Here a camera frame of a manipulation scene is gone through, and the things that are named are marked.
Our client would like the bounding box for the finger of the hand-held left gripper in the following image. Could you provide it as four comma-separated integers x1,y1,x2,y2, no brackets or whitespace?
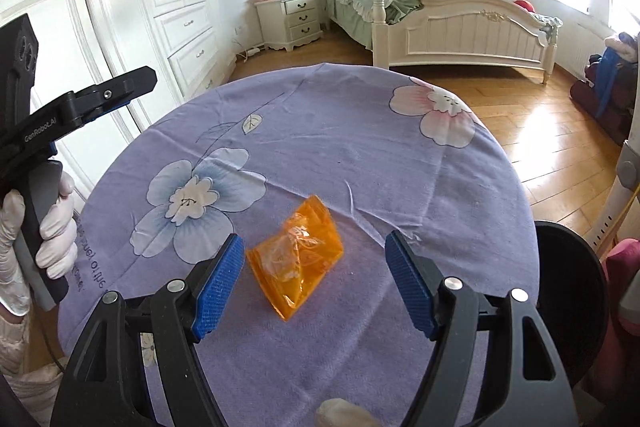
64,66,158,130

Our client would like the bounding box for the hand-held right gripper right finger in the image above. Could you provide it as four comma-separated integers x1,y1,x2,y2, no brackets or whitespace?
385,229,581,427

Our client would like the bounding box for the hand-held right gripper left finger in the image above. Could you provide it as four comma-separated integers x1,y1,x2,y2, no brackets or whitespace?
50,233,246,427

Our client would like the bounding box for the orange plastic bag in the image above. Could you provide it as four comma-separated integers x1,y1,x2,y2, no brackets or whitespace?
246,194,346,322

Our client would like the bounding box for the black trash bin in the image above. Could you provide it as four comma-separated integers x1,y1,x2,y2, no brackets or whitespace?
532,219,611,400

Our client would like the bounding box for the person's left forearm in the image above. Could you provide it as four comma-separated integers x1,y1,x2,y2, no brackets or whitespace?
0,304,66,427

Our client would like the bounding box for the person's left hand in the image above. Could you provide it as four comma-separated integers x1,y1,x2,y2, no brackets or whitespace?
0,172,78,318

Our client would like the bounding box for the white wardrobe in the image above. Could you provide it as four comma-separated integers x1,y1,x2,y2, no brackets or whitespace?
0,0,238,208

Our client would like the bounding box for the white garment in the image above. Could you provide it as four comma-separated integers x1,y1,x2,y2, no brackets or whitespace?
316,398,373,427

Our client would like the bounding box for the purple floral tablecloth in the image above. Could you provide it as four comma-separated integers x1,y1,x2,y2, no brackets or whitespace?
57,63,541,427

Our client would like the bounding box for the white nightstand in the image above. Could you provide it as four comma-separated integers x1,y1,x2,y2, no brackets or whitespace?
254,0,323,52

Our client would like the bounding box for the dark red suitcase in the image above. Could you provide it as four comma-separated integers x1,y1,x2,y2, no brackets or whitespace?
570,54,636,145

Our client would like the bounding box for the white wooden bed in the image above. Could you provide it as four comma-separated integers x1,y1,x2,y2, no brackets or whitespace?
314,0,563,84

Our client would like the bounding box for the green floral bedding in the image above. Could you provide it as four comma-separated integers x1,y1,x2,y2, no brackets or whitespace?
332,0,448,40

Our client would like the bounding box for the blue bag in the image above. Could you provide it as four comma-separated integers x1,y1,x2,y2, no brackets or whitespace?
595,47,626,118

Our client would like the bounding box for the white radiator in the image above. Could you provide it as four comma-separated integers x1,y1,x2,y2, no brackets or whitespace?
555,22,608,78

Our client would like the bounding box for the yellow cable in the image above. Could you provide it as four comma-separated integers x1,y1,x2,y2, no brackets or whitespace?
607,187,640,238

